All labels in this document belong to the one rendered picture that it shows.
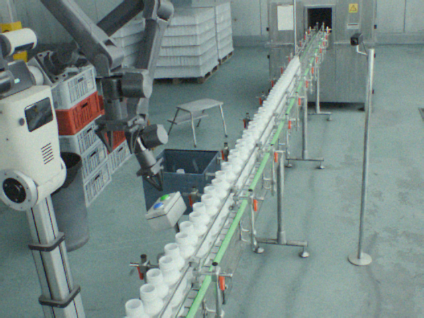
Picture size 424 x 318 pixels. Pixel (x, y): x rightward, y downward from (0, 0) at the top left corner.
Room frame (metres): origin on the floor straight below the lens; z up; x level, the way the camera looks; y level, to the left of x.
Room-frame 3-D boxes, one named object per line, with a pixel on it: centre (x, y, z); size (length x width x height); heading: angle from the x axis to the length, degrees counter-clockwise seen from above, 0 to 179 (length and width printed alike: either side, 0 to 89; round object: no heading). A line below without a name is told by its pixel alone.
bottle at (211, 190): (1.41, 0.01, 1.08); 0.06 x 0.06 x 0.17
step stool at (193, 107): (5.33, 0.16, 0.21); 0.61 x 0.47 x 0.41; 35
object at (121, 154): (4.67, 1.12, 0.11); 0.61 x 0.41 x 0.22; 165
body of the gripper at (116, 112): (1.19, 0.24, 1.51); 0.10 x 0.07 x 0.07; 72
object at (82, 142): (3.97, 1.23, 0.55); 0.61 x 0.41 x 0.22; 169
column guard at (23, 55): (10.99, 4.29, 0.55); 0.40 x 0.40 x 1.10; 72
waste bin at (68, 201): (3.13, 1.15, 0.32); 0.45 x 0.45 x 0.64
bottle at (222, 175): (1.53, -0.03, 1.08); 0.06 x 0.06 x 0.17
